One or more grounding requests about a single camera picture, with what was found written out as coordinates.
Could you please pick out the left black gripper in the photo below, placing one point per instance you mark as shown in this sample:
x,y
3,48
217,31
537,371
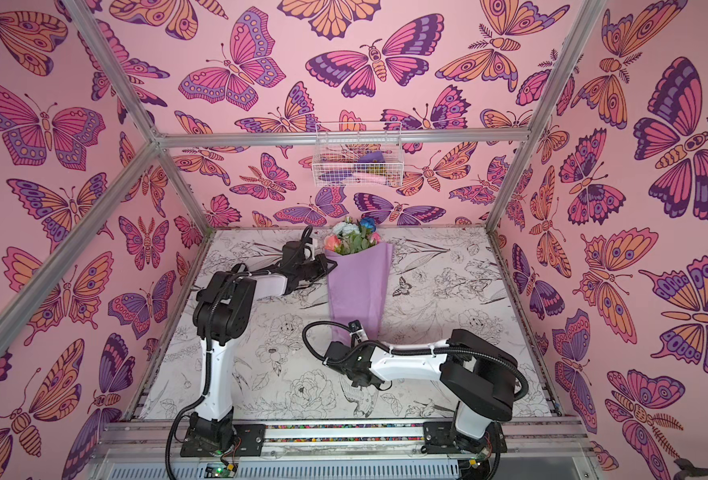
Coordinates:
x,y
322,261

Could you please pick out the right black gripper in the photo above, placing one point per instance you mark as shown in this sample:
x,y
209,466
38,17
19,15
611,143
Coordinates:
x,y
335,353

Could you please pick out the pink purple wrapping paper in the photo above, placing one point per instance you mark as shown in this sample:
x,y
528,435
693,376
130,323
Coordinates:
x,y
357,287

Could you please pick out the blue fake flower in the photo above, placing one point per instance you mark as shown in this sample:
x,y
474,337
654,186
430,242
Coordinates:
x,y
367,226

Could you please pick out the pink fake rose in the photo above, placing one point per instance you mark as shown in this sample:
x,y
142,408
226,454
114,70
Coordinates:
x,y
333,243

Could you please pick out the black ribbon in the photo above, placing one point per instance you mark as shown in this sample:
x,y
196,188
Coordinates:
x,y
242,270

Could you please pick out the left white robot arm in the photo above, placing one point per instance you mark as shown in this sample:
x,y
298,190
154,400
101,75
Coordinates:
x,y
221,317

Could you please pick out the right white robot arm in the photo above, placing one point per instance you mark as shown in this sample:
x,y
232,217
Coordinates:
x,y
485,379

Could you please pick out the white wire basket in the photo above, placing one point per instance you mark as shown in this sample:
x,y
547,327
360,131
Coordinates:
x,y
358,153

